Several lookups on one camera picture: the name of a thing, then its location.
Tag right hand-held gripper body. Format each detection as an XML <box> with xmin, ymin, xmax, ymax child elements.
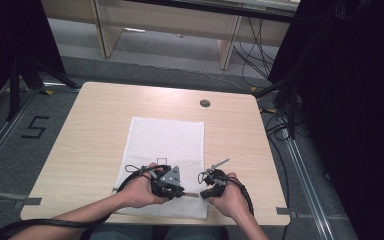
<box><xmin>198</xmin><ymin>158</ymin><xmax>231</xmax><ymax>198</ymax></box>

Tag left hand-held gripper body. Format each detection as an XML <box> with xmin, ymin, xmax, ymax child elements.
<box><xmin>149</xmin><ymin>164</ymin><xmax>184</xmax><ymax>201</ymax></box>

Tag white towel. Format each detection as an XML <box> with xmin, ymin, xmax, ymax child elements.
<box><xmin>112</xmin><ymin>116</ymin><xmax>210</xmax><ymax>221</ymax></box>

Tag person's right hand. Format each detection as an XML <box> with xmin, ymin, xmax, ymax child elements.
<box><xmin>207</xmin><ymin>171</ymin><xmax>250</xmax><ymax>220</ymax></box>

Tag person's left hand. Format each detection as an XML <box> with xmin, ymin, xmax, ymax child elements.
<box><xmin>117</xmin><ymin>162</ymin><xmax>170</xmax><ymax>210</ymax></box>

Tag person's legs in jeans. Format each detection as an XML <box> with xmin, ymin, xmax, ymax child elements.
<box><xmin>89</xmin><ymin>224</ymin><xmax>224</xmax><ymax>240</ymax></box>

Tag grey tape strip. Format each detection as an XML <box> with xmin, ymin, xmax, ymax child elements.
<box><xmin>12</xmin><ymin>196</ymin><xmax>43</xmax><ymax>210</ymax></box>
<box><xmin>275</xmin><ymin>206</ymin><xmax>298</xmax><ymax>220</ymax></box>

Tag black metal stand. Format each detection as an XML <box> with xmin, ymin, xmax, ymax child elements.
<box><xmin>5</xmin><ymin>54</ymin><xmax>81</xmax><ymax>122</ymax></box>
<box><xmin>253</xmin><ymin>31</ymin><xmax>318</xmax><ymax>141</ymax></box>

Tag black curtain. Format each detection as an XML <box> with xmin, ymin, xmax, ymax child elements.
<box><xmin>267</xmin><ymin>0</ymin><xmax>384</xmax><ymax>240</ymax></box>
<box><xmin>0</xmin><ymin>0</ymin><xmax>66</xmax><ymax>122</ymax></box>

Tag light wooden desk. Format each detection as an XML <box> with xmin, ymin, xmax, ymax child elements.
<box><xmin>39</xmin><ymin>0</ymin><xmax>302</xmax><ymax>71</ymax></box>

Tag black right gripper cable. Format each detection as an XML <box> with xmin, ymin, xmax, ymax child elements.
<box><xmin>228</xmin><ymin>175</ymin><xmax>256</xmax><ymax>217</ymax></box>

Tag black floor cables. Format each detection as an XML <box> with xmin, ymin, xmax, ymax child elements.
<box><xmin>259</xmin><ymin>105</ymin><xmax>302</xmax><ymax>240</ymax></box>

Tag metal floor rail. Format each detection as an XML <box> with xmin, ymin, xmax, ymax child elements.
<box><xmin>0</xmin><ymin>89</ymin><xmax>40</xmax><ymax>183</ymax></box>
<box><xmin>281</xmin><ymin>128</ymin><xmax>337</xmax><ymax>240</ymax></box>

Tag hanging black cables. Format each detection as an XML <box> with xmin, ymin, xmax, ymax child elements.
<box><xmin>232</xmin><ymin>16</ymin><xmax>278</xmax><ymax>81</ymax></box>

